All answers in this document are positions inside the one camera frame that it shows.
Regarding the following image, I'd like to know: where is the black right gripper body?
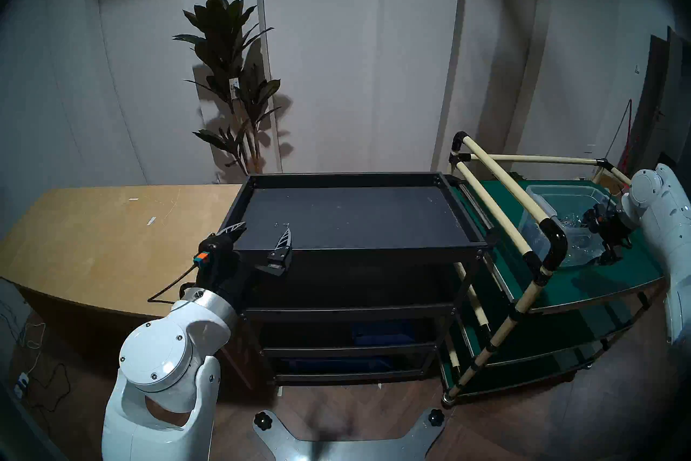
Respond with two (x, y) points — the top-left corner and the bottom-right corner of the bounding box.
(597, 210), (634, 253)

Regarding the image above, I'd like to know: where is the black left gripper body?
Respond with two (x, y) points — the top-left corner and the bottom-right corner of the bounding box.
(201, 247), (282, 305)

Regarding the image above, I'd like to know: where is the clear plastic storage box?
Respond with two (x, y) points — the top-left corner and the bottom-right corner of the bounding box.
(518, 184), (611, 270)

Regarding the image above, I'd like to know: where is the black metal shelf cart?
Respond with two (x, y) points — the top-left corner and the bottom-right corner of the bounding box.
(219, 172), (500, 386)

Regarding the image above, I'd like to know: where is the green cart with cream pipes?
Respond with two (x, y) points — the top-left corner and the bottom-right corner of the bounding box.
(440, 130), (667, 406)

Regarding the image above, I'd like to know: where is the light wooden desk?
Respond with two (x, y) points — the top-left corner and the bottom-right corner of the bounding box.
(0, 184), (270, 390)

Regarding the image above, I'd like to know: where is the small blue plastic bin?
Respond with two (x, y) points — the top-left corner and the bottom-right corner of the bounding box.
(351, 321), (416, 346)

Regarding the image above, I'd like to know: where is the dark door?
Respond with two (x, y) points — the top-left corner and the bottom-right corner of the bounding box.
(629, 25), (691, 180)

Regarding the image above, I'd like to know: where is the tall dark green potted plant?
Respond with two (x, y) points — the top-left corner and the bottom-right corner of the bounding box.
(173, 0), (284, 175)

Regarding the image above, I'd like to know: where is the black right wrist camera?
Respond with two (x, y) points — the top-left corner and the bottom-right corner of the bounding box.
(580, 202), (606, 231)

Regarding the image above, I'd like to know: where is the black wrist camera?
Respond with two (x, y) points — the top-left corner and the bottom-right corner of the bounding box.
(194, 236), (234, 271)
(580, 202), (606, 231)

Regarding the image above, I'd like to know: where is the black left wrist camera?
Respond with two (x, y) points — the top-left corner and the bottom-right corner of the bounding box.
(194, 236), (234, 271)

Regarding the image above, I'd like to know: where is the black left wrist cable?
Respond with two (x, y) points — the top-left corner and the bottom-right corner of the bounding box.
(147, 265), (200, 304)

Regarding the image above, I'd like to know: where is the white floor cable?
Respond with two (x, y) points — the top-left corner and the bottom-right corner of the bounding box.
(0, 298), (46, 377)

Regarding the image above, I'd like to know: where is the black floor cable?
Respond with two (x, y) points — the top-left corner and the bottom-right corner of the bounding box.
(27, 360), (71, 412)

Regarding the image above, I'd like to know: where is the grey metal robot base plate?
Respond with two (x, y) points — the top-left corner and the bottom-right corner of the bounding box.
(253, 409), (448, 461)

